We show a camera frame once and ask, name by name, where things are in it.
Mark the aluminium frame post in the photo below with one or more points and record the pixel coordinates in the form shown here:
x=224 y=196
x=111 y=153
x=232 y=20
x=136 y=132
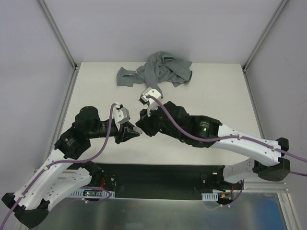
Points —
x=56 y=32
x=268 y=28

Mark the right aluminium frame post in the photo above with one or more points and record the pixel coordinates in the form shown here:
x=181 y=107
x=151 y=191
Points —
x=268 y=28

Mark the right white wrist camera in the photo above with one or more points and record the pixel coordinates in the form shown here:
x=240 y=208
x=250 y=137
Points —
x=149 y=97

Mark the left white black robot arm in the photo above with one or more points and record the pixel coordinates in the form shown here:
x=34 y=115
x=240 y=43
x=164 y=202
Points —
x=63 y=172

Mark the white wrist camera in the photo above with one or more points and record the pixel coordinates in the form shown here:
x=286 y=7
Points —
x=121 y=115
x=149 y=97

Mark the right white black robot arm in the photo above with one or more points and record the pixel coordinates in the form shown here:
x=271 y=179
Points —
x=264 y=157

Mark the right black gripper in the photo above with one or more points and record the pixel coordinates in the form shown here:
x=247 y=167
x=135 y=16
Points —
x=148 y=122

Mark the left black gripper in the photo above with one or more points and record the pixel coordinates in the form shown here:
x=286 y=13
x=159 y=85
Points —
x=122 y=134

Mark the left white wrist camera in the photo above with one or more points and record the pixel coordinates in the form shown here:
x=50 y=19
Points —
x=121 y=115

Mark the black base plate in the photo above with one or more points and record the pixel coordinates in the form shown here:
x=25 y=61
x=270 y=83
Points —
x=168 y=182

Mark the grey crumpled shirt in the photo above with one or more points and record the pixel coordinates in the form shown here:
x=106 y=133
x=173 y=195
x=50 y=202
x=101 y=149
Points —
x=160 y=67

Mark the left aluminium frame post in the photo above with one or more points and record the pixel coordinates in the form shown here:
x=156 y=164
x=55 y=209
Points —
x=56 y=32

